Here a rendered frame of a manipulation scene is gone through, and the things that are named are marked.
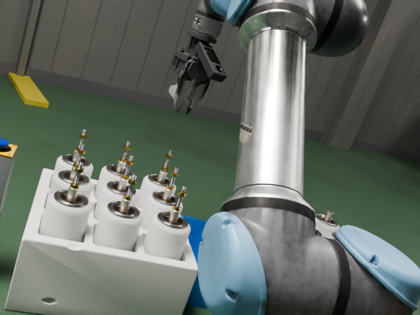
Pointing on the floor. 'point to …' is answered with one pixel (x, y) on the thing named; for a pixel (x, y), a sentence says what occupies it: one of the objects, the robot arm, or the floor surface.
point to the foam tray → (94, 272)
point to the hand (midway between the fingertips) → (184, 109)
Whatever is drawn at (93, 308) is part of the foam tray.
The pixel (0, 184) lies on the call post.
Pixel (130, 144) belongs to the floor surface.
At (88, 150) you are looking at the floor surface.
